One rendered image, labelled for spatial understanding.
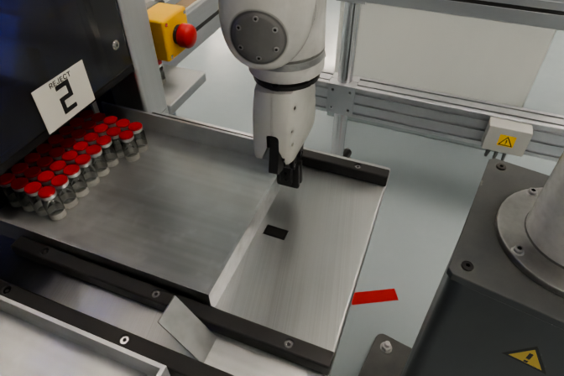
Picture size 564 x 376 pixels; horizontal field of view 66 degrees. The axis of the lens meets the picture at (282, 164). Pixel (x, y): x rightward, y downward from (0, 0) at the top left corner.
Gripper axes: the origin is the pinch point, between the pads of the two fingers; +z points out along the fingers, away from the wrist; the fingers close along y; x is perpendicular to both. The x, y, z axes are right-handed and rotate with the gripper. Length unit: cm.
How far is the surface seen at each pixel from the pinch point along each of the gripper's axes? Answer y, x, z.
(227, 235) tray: 10.1, -4.8, 3.7
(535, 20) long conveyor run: -82, 36, 8
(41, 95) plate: 10.2, -27.0, -12.9
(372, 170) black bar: -6.7, 10.1, 2.5
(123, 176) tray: 5.7, -23.9, 3.1
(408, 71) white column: -143, 3, 61
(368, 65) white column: -143, -15, 60
